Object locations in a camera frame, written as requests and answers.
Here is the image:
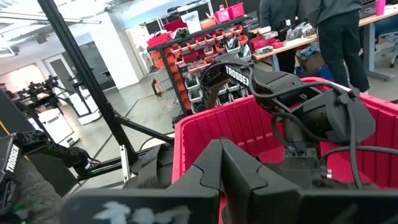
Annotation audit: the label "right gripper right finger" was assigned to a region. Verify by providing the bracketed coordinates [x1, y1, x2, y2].
[220, 138, 398, 224]

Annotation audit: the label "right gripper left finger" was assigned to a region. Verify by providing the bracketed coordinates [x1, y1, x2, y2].
[58, 138, 224, 224]

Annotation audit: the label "black slide sandal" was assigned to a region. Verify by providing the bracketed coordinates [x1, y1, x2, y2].
[124, 143, 175, 190]

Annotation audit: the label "red plastic bin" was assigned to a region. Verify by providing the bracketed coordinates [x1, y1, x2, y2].
[172, 77, 398, 224]

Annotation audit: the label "person's forearm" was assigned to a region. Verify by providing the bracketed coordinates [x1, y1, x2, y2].
[12, 155, 65, 224]

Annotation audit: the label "blue storage bin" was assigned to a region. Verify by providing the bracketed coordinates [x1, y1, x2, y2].
[294, 64, 334, 82]

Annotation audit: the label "pink storage bin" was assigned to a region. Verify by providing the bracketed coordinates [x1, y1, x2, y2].
[214, 8, 231, 24]
[228, 2, 246, 20]

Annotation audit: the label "cardboard box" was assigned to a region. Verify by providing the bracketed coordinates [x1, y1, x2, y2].
[295, 51, 326, 73]

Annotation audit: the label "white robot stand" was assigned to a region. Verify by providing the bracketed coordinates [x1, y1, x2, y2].
[68, 86, 102, 125]
[29, 107, 80, 147]

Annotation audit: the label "orange and black tool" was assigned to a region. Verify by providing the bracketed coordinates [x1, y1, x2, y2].
[151, 78, 165, 96]

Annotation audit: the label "wooden workbench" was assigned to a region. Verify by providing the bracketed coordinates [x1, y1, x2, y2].
[251, 7, 398, 82]

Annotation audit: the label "grey door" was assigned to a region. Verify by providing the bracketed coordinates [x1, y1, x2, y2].
[46, 55, 80, 94]

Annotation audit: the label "grey office chair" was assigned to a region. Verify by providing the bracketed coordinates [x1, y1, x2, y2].
[374, 30, 398, 68]

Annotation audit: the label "black background robot arms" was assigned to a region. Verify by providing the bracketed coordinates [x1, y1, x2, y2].
[15, 74, 81, 108]

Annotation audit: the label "black panel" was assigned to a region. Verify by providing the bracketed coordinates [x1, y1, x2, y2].
[0, 90, 78, 197]

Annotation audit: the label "black parts shelf rack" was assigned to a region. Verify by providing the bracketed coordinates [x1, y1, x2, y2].
[146, 1, 254, 124]

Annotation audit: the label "red tray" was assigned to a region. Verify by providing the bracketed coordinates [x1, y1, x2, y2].
[147, 32, 172, 48]

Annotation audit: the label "pink cup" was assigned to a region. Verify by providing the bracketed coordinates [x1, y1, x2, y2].
[374, 0, 387, 16]

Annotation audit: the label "white box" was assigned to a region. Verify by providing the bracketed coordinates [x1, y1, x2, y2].
[181, 11, 202, 34]

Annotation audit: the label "silver frame bracket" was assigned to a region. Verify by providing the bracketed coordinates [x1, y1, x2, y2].
[119, 144, 131, 184]

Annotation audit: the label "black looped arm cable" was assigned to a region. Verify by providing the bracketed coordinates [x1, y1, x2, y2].
[343, 90, 364, 190]

